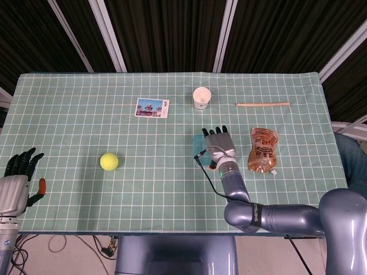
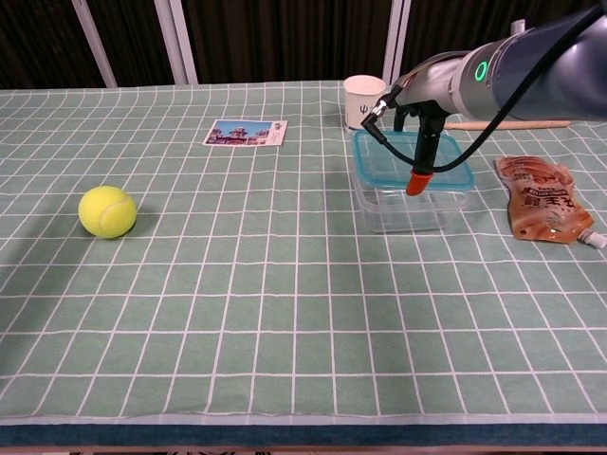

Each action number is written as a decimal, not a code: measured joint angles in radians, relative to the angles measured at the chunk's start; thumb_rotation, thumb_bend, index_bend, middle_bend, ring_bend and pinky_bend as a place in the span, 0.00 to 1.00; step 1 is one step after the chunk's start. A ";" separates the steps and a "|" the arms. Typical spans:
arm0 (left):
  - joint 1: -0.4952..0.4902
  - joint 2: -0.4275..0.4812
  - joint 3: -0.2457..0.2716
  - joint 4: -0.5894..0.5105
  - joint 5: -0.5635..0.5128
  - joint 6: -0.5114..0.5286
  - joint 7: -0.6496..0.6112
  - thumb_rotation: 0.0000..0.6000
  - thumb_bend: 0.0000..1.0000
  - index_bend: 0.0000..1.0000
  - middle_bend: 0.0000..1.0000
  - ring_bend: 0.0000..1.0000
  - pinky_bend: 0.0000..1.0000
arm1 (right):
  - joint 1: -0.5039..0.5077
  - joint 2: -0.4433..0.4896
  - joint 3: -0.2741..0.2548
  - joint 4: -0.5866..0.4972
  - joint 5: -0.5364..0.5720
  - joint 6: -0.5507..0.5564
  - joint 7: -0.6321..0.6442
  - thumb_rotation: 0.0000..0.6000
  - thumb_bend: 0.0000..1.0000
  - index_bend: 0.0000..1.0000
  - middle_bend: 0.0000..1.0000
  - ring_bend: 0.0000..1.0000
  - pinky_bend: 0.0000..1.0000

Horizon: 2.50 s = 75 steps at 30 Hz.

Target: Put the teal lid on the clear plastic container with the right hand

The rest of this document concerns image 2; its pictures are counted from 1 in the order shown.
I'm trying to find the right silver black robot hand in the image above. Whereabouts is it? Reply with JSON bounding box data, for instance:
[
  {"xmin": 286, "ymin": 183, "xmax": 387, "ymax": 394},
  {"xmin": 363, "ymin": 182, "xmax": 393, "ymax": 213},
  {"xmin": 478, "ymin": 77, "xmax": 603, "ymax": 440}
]
[{"xmin": 389, "ymin": 49, "xmax": 470, "ymax": 197}]

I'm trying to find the blue translucent container lid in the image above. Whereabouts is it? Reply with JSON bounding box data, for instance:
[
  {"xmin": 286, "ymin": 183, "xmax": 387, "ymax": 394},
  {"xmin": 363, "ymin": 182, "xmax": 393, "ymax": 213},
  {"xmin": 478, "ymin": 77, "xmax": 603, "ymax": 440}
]
[{"xmin": 351, "ymin": 127, "xmax": 475, "ymax": 194}]

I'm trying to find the clear plastic container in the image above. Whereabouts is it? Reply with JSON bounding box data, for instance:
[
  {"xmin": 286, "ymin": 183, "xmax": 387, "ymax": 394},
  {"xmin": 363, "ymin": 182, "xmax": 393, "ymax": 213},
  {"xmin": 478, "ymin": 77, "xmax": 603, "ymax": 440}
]
[{"xmin": 353, "ymin": 174, "xmax": 471, "ymax": 234}]

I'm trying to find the white paper cup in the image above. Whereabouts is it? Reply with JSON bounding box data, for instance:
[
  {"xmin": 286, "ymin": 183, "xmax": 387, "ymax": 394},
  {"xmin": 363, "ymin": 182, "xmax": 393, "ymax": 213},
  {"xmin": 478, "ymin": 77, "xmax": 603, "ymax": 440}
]
[{"xmin": 342, "ymin": 75, "xmax": 388, "ymax": 132}]

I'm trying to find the light wooden stick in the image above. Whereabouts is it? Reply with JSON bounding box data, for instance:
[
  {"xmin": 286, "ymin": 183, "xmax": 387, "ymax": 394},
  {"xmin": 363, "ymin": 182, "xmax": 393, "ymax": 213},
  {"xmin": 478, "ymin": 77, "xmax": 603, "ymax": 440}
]
[{"xmin": 445, "ymin": 118, "xmax": 573, "ymax": 132}]

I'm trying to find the black pleated curtain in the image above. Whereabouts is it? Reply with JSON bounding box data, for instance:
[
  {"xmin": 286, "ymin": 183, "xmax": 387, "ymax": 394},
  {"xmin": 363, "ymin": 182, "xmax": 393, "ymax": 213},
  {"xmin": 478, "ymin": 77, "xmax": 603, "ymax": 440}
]
[{"xmin": 0, "ymin": 0, "xmax": 607, "ymax": 91}]

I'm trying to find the brown sauce spout pouch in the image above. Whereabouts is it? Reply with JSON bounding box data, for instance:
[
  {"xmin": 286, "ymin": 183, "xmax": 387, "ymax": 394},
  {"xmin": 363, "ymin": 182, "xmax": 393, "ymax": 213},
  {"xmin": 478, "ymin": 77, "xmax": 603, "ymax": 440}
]
[{"xmin": 493, "ymin": 155, "xmax": 607, "ymax": 250}]

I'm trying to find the postcard with building photo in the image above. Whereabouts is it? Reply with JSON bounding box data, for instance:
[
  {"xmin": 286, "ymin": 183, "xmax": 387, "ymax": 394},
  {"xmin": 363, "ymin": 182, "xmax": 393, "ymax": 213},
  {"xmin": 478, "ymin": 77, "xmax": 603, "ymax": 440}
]
[{"xmin": 203, "ymin": 118, "xmax": 289, "ymax": 148}]

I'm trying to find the green checked tablecloth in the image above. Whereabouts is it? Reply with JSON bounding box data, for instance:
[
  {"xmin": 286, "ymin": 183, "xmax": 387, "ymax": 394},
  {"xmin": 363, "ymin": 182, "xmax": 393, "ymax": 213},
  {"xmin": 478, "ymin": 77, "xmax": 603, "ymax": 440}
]
[{"xmin": 0, "ymin": 79, "xmax": 607, "ymax": 428}]

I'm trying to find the yellow tennis ball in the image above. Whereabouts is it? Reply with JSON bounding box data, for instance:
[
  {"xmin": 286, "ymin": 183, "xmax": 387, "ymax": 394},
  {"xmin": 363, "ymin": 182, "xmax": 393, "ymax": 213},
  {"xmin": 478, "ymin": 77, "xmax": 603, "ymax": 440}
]
[{"xmin": 78, "ymin": 185, "xmax": 138, "ymax": 240}]

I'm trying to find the black right hand cable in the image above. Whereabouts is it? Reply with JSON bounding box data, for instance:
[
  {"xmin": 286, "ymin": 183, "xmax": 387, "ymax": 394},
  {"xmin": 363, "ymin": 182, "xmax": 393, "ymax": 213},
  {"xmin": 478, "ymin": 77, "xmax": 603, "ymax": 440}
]
[{"xmin": 360, "ymin": 3, "xmax": 606, "ymax": 174}]

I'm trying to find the wide double white frame post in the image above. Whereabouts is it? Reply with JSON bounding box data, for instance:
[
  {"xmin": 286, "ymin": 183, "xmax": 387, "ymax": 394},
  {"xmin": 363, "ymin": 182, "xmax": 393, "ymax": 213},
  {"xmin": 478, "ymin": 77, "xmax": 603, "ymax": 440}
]
[{"xmin": 154, "ymin": 0, "xmax": 199, "ymax": 86}]

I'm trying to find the thin white frame post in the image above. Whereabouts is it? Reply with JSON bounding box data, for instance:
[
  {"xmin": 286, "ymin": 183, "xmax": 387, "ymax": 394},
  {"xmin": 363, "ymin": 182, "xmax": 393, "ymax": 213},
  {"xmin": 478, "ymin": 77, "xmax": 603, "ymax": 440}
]
[{"xmin": 70, "ymin": 0, "xmax": 119, "ymax": 89}]

